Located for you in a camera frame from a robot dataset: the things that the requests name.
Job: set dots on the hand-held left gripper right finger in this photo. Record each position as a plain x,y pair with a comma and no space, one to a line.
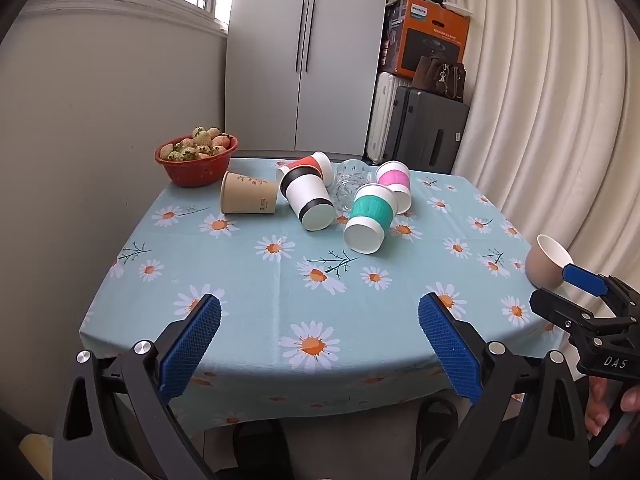
450,350

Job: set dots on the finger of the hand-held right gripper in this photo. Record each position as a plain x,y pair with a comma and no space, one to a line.
582,280
555,307

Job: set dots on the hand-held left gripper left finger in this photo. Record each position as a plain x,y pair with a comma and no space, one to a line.
192,345

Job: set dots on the beige paper cup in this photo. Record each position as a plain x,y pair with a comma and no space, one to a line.
541,265

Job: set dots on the brown paper cup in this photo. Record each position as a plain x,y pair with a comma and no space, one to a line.
245,195

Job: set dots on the white cup with teal sleeve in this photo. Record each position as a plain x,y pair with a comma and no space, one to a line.
370,212

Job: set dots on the white cup with pink sleeve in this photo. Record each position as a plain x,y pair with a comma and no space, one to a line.
393,178

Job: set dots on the white cup with black bands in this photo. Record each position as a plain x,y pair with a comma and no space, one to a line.
307,194

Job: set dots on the clear glass cup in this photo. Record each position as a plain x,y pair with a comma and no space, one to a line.
348,185

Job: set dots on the red paper cup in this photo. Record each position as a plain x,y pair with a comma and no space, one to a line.
306,161

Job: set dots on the person's right hand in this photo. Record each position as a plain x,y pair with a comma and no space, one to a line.
596,407

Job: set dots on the blue daisy tablecloth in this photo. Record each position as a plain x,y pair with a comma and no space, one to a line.
250,300

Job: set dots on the black slipper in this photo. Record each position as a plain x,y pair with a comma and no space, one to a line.
437,425

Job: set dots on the red colander bowl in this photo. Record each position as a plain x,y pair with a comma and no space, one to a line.
195,174

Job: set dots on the cream curtain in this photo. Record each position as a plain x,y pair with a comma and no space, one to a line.
550,110

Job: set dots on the pile of pale strawberries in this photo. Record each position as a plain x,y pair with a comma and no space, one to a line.
200,139

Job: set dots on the dark grey suitcase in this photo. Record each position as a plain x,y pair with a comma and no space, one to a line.
430,130

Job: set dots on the white suitcase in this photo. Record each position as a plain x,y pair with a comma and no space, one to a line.
384,115

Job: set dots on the brown handbag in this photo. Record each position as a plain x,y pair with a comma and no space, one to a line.
440,80

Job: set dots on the orange cardboard box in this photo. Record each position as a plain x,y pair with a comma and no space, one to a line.
435,40

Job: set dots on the white tall cabinet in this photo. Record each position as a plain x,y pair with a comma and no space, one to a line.
305,60

